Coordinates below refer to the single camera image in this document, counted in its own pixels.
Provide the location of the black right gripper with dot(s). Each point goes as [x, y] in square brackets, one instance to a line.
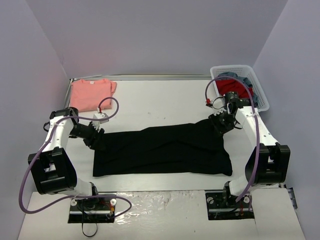
[221, 121]

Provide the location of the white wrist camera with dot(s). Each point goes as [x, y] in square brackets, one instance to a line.
[217, 106]
[98, 119]

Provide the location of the red t-shirt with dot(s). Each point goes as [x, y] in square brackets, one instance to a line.
[231, 85]

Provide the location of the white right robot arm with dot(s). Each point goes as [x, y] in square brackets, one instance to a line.
[269, 160]

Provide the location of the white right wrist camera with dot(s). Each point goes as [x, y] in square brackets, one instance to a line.
[217, 106]

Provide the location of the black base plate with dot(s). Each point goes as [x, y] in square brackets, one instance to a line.
[219, 208]
[92, 210]

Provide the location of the folded pink t-shirt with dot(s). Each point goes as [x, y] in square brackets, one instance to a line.
[87, 94]

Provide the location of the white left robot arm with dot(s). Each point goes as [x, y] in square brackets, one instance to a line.
[53, 171]

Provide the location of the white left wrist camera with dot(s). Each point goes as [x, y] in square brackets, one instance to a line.
[98, 119]

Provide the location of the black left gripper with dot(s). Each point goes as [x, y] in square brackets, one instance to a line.
[92, 135]

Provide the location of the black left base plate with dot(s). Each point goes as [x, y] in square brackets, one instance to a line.
[92, 210]

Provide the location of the grey-blue t-shirt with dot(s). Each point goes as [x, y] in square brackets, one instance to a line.
[234, 76]

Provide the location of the black t-shirt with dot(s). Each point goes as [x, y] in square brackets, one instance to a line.
[184, 148]

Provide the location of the white plastic laundry basket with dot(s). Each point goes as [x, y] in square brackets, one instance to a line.
[245, 71]

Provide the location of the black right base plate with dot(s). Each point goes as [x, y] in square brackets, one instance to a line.
[219, 208]

